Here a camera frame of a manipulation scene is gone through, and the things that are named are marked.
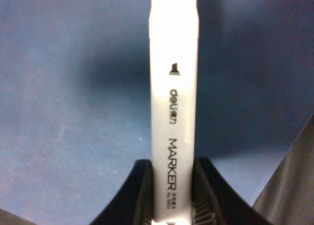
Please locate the blue notebook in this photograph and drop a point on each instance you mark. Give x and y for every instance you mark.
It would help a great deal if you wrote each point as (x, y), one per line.
(75, 97)

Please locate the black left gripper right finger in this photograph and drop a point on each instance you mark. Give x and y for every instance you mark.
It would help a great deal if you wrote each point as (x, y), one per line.
(215, 202)

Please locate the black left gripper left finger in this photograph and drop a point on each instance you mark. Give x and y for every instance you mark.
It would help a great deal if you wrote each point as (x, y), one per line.
(133, 204)

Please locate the white marker pen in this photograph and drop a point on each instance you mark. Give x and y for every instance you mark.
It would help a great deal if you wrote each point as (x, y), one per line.
(174, 36)

